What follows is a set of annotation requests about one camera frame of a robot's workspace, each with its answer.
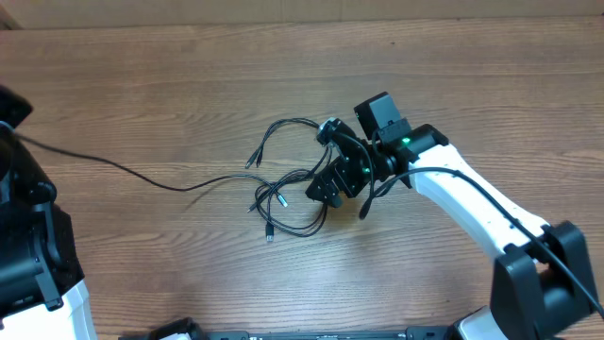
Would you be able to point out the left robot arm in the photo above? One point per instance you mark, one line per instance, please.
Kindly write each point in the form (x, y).
(43, 292)

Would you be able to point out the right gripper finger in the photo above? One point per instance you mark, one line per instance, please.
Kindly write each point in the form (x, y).
(334, 171)
(326, 188)

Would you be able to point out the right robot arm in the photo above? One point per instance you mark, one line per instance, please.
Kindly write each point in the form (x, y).
(543, 281)

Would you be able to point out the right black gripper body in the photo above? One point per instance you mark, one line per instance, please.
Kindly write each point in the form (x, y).
(359, 172)

